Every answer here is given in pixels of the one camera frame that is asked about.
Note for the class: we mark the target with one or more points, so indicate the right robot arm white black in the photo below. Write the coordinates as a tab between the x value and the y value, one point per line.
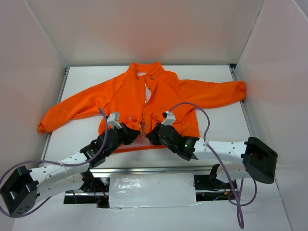
236	160

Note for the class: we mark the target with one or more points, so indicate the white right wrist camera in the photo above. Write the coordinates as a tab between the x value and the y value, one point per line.
169	118

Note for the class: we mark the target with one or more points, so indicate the orange zip jacket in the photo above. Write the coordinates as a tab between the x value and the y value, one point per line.
141	95

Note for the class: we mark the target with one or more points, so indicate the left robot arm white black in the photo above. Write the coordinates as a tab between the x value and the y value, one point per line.
26	187

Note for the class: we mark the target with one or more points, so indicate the aluminium table rail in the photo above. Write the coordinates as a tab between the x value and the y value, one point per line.
149	169

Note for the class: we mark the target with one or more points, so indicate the white cover board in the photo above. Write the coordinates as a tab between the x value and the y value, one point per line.
152	190

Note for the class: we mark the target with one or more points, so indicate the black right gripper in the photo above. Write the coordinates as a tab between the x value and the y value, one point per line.
157	134

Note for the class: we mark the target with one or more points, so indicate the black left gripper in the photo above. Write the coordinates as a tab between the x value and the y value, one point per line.
127	133

